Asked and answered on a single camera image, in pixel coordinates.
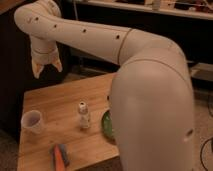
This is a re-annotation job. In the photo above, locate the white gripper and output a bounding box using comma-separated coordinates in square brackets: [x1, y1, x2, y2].
[31, 43, 63, 78]

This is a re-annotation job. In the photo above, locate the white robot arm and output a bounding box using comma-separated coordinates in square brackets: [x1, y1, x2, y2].
[14, 0, 195, 171]

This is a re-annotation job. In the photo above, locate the white ceramic cup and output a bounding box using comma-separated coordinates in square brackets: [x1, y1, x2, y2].
[21, 110, 45, 134]

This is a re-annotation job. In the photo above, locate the wooden table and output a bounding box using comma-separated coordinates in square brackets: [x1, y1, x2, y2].
[18, 74, 118, 171]

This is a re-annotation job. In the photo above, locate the green bowl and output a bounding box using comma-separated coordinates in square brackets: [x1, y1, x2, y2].
[101, 110, 114, 141]

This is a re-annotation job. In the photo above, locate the orange and grey tool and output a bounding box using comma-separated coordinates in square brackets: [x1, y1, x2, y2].
[50, 144, 69, 171]

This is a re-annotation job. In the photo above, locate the white counter shelf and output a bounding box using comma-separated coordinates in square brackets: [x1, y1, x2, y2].
[76, 0, 213, 21]

